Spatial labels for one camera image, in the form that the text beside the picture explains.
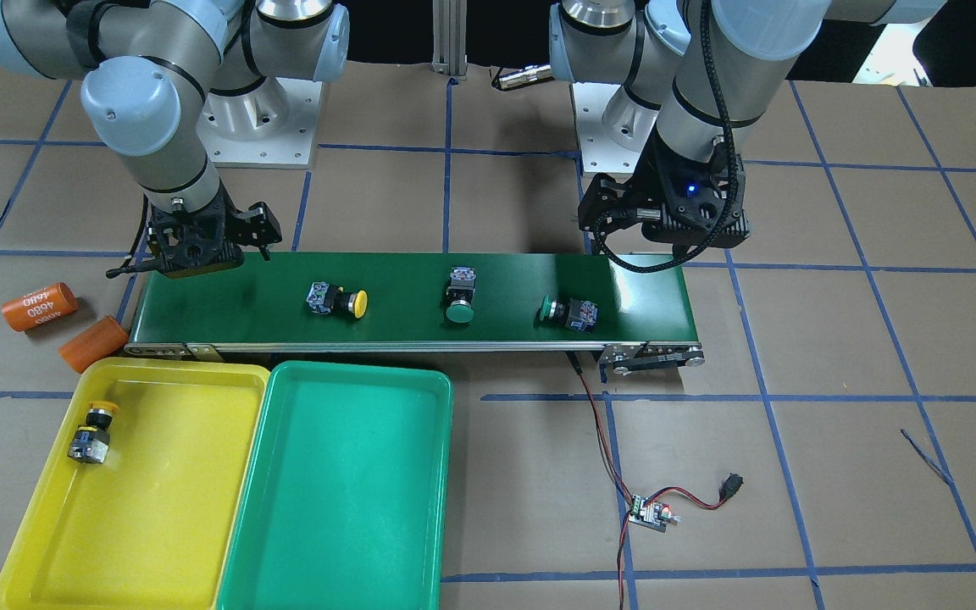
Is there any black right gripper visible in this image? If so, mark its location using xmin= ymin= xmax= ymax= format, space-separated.
xmin=146 ymin=191 xmax=283 ymax=279

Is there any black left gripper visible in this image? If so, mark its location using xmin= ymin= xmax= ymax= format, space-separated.
xmin=579 ymin=136 xmax=751 ymax=255

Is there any yellow push button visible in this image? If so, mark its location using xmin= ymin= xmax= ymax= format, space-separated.
xmin=66 ymin=401 xmax=119 ymax=464
xmin=305 ymin=281 xmax=369 ymax=319

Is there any green push button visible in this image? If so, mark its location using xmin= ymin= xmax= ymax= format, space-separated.
xmin=537 ymin=295 xmax=599 ymax=333
xmin=444 ymin=266 xmax=476 ymax=324

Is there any plain orange cylinder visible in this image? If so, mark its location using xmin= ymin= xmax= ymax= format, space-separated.
xmin=58 ymin=315 xmax=129 ymax=374

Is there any orange cylinder labelled 4680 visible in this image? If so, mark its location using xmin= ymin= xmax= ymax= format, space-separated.
xmin=1 ymin=282 xmax=79 ymax=332

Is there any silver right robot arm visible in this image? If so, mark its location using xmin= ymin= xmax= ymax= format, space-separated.
xmin=0 ymin=1 xmax=350 ymax=279

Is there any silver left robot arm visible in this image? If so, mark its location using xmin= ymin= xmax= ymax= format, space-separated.
xmin=549 ymin=1 xmax=941 ymax=262

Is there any green conveyor belt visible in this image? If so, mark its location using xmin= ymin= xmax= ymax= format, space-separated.
xmin=125 ymin=253 xmax=705 ymax=374

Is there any green plastic tray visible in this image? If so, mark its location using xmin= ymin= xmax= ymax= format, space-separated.
xmin=217 ymin=362 xmax=453 ymax=609

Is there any black barrel jack connector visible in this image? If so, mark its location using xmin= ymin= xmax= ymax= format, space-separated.
xmin=719 ymin=474 xmax=744 ymax=503

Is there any small motor controller board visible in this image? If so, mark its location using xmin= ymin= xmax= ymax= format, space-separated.
xmin=627 ymin=495 xmax=680 ymax=533

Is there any yellow plastic tray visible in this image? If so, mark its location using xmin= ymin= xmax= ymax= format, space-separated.
xmin=0 ymin=357 xmax=269 ymax=609

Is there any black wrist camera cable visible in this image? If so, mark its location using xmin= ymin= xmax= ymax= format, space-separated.
xmin=607 ymin=0 xmax=747 ymax=274

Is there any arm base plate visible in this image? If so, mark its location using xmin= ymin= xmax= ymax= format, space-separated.
xmin=572 ymin=82 xmax=658 ymax=180
xmin=197 ymin=78 xmax=326 ymax=170

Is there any red black power cable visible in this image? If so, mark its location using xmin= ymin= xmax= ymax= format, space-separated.
xmin=565 ymin=352 xmax=730 ymax=610

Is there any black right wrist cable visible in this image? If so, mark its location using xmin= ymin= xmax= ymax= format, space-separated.
xmin=106 ymin=195 xmax=158 ymax=280

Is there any aluminium frame post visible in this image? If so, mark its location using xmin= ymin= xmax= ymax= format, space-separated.
xmin=431 ymin=0 xmax=468 ymax=80

